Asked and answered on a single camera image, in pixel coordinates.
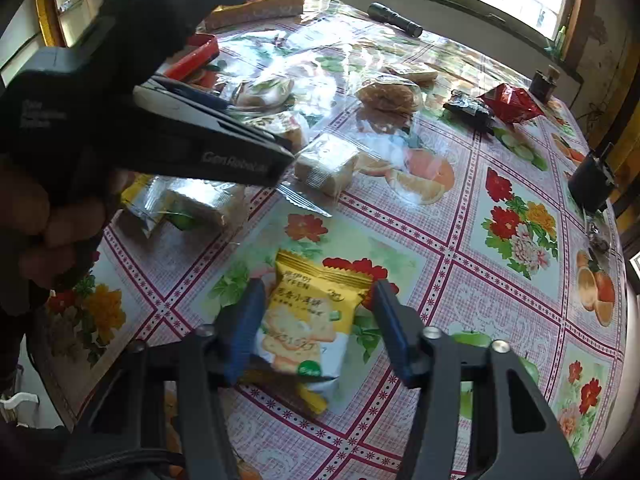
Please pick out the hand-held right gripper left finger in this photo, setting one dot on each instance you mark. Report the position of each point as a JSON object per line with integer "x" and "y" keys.
{"x": 246, "y": 325}

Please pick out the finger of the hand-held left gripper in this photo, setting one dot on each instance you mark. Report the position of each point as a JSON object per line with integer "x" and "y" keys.
{"x": 220, "y": 152}
{"x": 190, "y": 94}

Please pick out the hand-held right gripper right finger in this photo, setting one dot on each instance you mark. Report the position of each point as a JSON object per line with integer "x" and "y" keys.
{"x": 395, "y": 332}

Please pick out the yellow cracker packet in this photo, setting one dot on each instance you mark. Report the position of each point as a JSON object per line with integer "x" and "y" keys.
{"x": 305, "y": 325}

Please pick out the beige cake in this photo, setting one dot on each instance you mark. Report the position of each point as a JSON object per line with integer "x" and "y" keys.
{"x": 325, "y": 165}

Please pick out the person's left hand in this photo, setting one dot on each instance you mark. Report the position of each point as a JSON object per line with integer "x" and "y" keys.
{"x": 55, "y": 225}

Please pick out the red tin box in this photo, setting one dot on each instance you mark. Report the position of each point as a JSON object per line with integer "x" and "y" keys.
{"x": 195, "y": 55}

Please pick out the brown pastry in clear bag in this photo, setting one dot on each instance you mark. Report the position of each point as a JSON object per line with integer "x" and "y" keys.
{"x": 265, "y": 92}

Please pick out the yellow green snack packet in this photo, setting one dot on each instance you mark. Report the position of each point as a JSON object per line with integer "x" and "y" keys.
{"x": 137, "y": 197}

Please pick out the white shelf cabinet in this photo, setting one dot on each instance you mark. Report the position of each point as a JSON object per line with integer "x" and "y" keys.
{"x": 80, "y": 0}

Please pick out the long yellow box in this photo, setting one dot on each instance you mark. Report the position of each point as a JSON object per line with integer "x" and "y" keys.
{"x": 260, "y": 5}

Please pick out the round bread in clear bag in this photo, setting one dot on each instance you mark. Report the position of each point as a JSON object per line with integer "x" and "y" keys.
{"x": 387, "y": 96}

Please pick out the flat pastry in clear bag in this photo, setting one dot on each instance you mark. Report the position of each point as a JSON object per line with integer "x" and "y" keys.
{"x": 415, "y": 72}

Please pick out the black flashlight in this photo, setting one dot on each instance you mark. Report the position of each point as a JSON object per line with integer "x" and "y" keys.
{"x": 395, "y": 19}

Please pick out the bunch of keys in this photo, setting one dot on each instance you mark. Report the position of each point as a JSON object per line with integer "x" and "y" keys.
{"x": 597, "y": 240}

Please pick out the black snack packet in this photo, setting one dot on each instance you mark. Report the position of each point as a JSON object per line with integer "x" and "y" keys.
{"x": 467, "y": 107}

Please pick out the black electric motor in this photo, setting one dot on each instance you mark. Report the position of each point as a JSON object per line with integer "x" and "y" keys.
{"x": 590, "y": 180}

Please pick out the red snack packet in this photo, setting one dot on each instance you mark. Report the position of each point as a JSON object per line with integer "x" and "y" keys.
{"x": 510, "y": 102}

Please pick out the yellow wooden cabinet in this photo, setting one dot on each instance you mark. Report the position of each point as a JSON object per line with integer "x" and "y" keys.
{"x": 625, "y": 155}

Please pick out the dark bottle with cork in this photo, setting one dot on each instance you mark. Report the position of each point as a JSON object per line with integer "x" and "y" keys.
{"x": 543, "y": 82}

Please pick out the green bottle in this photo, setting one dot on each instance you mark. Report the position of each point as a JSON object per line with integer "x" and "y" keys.
{"x": 560, "y": 40}

